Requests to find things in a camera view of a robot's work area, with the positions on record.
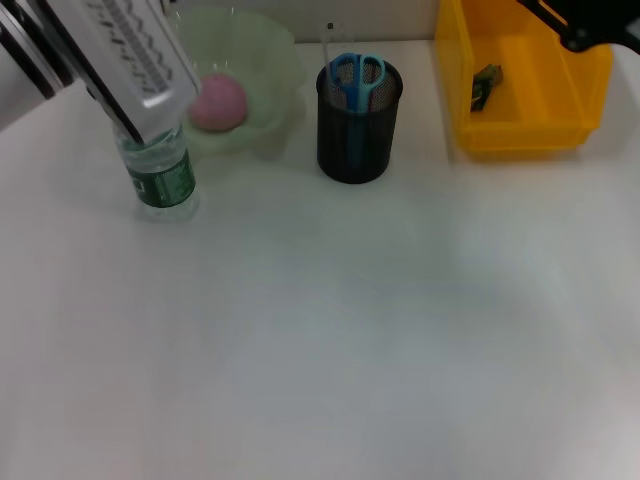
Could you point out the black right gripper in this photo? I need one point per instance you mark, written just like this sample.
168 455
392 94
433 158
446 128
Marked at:
605 20

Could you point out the green plastic wrapper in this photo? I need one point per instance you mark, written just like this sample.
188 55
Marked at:
487 75

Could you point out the blue scissors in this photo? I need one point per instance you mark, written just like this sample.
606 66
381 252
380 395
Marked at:
356 80

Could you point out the clear plastic ruler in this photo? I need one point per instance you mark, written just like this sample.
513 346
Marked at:
335 40

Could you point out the pink peach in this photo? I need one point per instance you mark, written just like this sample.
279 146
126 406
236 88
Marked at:
222 107

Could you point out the clear water bottle green label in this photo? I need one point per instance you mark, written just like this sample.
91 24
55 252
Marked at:
160 180

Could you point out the black mesh pen holder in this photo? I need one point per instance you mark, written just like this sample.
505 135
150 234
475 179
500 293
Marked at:
357 140

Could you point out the green translucent fruit bowl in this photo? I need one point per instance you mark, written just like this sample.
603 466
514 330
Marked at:
265 60

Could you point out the yellow plastic bin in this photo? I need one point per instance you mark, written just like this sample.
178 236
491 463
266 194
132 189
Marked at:
525 75

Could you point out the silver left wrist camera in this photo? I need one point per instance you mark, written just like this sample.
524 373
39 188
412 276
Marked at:
135 60

